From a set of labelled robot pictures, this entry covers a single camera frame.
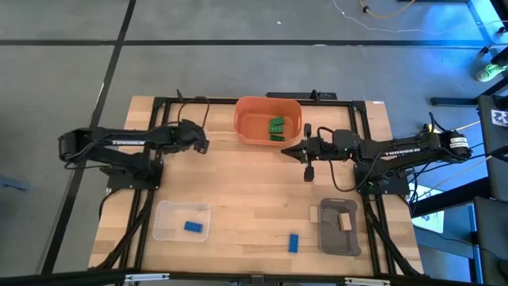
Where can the white paper sheet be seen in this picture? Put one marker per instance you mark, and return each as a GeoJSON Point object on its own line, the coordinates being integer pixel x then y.
{"type": "Point", "coordinates": [432, 222]}

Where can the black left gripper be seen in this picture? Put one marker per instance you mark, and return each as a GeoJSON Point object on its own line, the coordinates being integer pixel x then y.
{"type": "Point", "coordinates": [192, 129]}

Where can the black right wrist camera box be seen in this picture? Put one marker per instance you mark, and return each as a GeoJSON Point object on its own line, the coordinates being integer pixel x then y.
{"type": "Point", "coordinates": [346, 139]}

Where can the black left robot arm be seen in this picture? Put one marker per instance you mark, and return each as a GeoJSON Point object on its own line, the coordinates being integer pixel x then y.
{"type": "Point", "coordinates": [119, 142]}

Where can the black standing desk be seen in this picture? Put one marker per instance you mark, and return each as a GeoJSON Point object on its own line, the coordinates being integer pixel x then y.
{"type": "Point", "coordinates": [452, 101]}

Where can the black computer desk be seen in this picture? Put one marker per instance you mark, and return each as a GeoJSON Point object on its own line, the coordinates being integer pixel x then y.
{"type": "Point", "coordinates": [492, 159]}

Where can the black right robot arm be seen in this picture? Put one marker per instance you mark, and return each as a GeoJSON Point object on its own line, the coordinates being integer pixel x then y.
{"type": "Point", "coordinates": [401, 151]}

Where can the white fiducial tag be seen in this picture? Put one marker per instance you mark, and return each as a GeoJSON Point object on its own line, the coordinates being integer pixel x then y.
{"type": "Point", "coordinates": [499, 118]}

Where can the clear plastic bin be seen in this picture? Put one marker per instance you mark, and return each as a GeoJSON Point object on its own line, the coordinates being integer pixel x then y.
{"type": "Point", "coordinates": [170, 222]}

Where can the orange plastic bin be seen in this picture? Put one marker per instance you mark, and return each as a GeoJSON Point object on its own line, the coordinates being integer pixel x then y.
{"type": "Point", "coordinates": [254, 127]}

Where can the black furniture panel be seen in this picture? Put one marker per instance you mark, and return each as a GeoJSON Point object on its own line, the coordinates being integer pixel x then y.
{"type": "Point", "coordinates": [492, 246]}

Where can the blue toy brick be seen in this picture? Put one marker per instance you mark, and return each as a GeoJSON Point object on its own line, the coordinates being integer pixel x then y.
{"type": "Point", "coordinates": [193, 226]}
{"type": "Point", "coordinates": [293, 243]}

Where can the silver bracket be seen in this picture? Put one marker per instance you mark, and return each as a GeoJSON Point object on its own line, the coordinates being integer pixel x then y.
{"type": "Point", "coordinates": [147, 277]}
{"type": "Point", "coordinates": [367, 281]}

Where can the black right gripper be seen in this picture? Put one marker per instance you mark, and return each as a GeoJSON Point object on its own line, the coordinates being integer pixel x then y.
{"type": "Point", "coordinates": [321, 153]}

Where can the black aluminium table frame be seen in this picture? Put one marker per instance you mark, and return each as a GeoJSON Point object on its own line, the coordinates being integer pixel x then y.
{"type": "Point", "coordinates": [222, 101]}

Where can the grey plastic tray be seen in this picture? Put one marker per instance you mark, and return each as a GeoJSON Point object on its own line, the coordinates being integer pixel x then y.
{"type": "Point", "coordinates": [337, 242]}

